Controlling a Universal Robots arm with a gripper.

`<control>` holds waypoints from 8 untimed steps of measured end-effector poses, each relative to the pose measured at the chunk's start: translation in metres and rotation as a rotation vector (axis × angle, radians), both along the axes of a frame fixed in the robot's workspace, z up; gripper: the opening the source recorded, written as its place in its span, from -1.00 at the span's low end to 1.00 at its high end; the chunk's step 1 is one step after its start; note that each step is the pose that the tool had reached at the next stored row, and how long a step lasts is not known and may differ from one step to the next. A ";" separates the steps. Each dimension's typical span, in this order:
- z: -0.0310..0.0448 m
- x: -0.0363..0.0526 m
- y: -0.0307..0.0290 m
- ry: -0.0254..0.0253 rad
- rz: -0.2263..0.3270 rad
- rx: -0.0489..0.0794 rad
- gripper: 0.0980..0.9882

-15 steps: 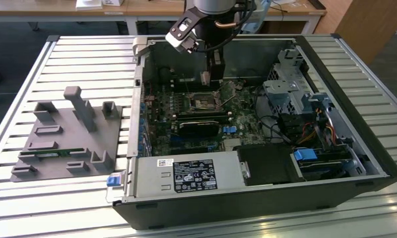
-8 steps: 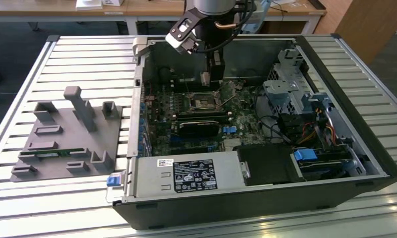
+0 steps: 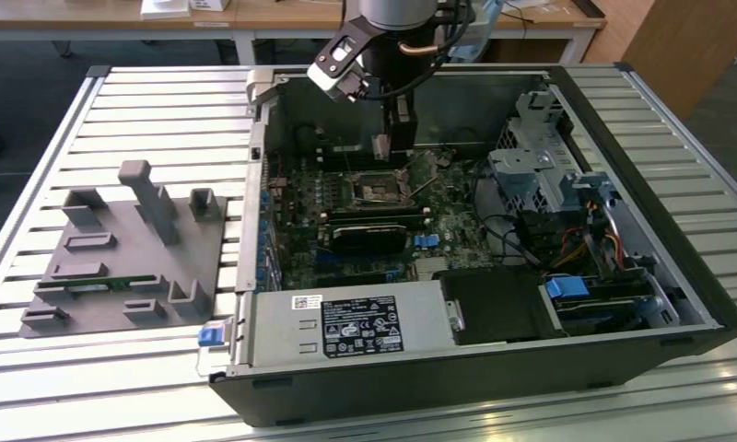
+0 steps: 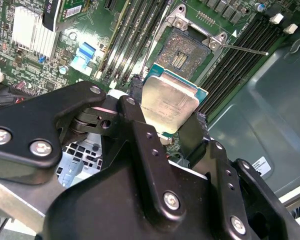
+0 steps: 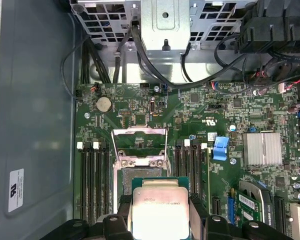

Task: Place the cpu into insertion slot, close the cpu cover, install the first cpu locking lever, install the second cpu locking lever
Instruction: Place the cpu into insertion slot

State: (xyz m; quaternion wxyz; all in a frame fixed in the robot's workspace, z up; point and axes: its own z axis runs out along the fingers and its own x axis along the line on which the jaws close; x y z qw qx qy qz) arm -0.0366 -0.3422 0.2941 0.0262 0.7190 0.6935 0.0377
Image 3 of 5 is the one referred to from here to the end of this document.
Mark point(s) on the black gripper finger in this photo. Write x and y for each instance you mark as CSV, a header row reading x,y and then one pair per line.
x,y
403,129

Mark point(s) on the silver CPU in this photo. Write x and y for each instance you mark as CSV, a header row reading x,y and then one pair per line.
x,y
381,147

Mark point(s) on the metal locking lever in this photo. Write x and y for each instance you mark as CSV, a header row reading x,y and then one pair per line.
x,y
347,155
421,187

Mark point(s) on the CPU socket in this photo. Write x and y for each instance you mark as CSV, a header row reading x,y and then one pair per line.
x,y
378,191

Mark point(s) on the copper coloured tube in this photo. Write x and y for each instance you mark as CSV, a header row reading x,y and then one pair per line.
x,y
418,49

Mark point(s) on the pale blue teach pendant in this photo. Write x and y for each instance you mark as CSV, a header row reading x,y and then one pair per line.
x,y
477,46

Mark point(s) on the metal drive cage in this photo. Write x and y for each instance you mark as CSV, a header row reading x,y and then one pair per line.
x,y
517,166

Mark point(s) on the green motherboard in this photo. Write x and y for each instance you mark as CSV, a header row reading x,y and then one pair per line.
x,y
455,221

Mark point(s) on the black graphics card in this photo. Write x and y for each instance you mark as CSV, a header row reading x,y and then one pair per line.
x,y
369,239

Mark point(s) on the blue connector block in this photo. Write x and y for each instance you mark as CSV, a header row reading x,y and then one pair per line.
x,y
427,241

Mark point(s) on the silver chipset heatsink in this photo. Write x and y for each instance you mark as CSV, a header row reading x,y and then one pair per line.
x,y
431,267

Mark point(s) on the black plastic shroud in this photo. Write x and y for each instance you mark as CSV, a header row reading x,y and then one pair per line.
x,y
498,304

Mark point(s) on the blue disk carrier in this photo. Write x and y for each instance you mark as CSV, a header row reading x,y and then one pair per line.
x,y
566,287

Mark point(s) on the wooden cabinet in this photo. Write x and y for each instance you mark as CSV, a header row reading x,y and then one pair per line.
x,y
682,46

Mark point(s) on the silver power supply unit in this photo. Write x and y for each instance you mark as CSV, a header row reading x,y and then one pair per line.
x,y
271,317

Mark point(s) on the grey parts rack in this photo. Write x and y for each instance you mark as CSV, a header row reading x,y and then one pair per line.
x,y
135,258

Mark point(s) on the wooden desk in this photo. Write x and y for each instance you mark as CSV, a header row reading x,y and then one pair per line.
x,y
67,20

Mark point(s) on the blue case latch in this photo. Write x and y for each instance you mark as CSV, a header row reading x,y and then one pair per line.
x,y
213,336

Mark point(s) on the green RAM stick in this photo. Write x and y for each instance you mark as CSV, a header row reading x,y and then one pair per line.
x,y
120,282

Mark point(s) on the black open PC case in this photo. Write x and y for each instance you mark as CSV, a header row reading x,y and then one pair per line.
x,y
406,396

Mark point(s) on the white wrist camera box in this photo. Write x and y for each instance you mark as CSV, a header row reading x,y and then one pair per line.
x,y
335,69

